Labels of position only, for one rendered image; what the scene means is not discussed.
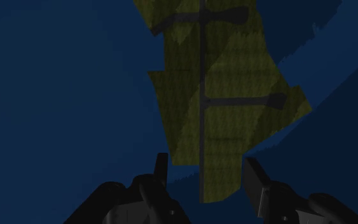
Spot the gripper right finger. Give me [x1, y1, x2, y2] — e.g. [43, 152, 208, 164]
[242, 157, 358, 224]

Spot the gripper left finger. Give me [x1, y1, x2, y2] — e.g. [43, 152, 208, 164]
[63, 152, 193, 224]

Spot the olive wooden cabinet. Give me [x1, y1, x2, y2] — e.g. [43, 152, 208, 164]
[133, 0, 313, 204]

